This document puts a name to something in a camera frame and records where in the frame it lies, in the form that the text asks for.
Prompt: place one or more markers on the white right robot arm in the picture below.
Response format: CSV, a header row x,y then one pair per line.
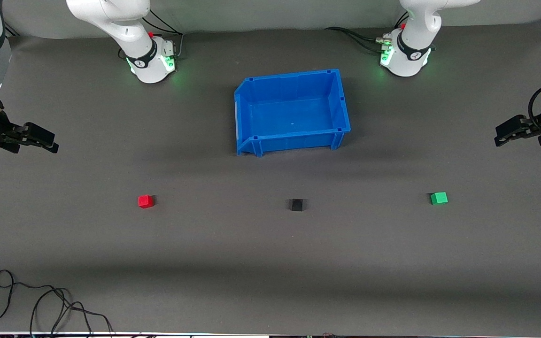
x,y
134,33

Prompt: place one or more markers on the dark grey table mat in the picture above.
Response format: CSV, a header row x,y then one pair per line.
x,y
270,244

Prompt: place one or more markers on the green cube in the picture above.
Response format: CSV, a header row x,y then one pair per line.
x,y
438,198

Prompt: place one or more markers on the blue plastic storage bin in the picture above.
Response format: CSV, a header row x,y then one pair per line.
x,y
294,112

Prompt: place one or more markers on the red cube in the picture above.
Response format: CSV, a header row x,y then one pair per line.
x,y
145,201

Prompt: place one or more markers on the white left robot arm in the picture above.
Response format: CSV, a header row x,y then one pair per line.
x,y
411,51

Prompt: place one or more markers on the black cube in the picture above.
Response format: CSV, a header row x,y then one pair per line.
x,y
297,204

